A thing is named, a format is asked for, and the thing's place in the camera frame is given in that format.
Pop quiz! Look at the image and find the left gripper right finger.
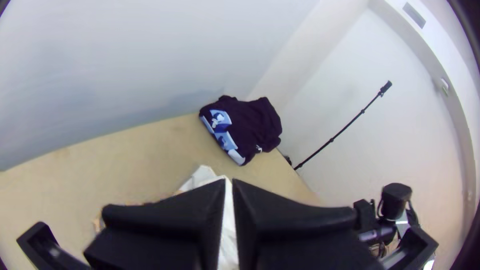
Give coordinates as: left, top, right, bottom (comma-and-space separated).
231, 178, 385, 270

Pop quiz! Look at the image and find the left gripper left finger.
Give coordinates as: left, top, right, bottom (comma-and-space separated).
83, 178, 227, 270

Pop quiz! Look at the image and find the white t-shirt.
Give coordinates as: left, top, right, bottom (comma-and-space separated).
92, 164, 241, 270

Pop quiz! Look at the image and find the pile of folded clothes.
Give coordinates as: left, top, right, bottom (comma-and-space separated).
198, 94, 283, 167

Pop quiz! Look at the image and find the black tripod stand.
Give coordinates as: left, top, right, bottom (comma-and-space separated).
293, 80, 393, 172

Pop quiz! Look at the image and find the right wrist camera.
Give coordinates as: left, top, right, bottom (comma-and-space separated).
353, 198, 377, 230

